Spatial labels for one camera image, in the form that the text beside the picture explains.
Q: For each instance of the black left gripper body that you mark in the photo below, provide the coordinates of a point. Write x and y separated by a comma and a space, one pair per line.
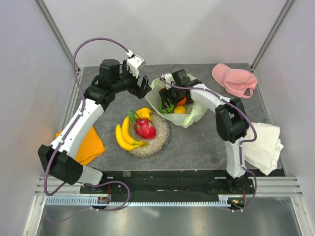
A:
126, 81

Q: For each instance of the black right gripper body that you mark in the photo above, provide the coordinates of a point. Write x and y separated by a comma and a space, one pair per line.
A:
175, 94

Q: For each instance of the green fake apple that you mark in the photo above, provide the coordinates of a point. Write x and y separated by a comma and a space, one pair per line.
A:
168, 110

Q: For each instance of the yellow fake lemon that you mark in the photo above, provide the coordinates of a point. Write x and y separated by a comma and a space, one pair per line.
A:
180, 110

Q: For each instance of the orange fake orange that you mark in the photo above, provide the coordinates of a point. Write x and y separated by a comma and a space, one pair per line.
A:
182, 102

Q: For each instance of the yellow fake bell pepper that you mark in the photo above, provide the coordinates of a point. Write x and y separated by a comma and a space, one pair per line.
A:
144, 113

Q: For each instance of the translucent green plastic bag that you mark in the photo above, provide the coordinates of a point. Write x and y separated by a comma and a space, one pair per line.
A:
195, 110

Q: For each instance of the red fake dragon fruit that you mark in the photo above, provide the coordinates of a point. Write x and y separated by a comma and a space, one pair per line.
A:
143, 127

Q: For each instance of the yellow fake banana bunch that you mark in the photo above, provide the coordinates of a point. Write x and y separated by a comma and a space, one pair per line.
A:
123, 138

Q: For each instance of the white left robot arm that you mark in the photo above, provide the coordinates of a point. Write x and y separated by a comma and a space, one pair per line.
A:
58, 159

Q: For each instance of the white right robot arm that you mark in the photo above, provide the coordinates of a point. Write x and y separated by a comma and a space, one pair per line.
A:
231, 119

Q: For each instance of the speckled glass plate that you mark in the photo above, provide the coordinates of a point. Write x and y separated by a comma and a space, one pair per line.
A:
154, 145

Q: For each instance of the pink baseball cap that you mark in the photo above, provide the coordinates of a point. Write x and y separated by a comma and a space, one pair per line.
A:
237, 82

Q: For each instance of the orange cloth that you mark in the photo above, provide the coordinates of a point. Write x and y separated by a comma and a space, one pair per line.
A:
90, 148

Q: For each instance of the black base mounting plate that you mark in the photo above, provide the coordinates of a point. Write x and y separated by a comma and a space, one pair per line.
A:
203, 181

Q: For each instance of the white folded towel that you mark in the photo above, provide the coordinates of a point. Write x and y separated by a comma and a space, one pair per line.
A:
265, 151

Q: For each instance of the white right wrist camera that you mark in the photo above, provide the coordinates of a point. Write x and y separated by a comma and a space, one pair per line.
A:
169, 80

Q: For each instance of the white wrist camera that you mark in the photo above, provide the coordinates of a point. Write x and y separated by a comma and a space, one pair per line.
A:
169, 80
135, 63

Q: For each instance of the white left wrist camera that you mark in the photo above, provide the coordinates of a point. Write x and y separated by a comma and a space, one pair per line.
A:
135, 63

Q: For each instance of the grey slotted cable duct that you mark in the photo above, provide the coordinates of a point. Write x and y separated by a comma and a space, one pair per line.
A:
97, 201

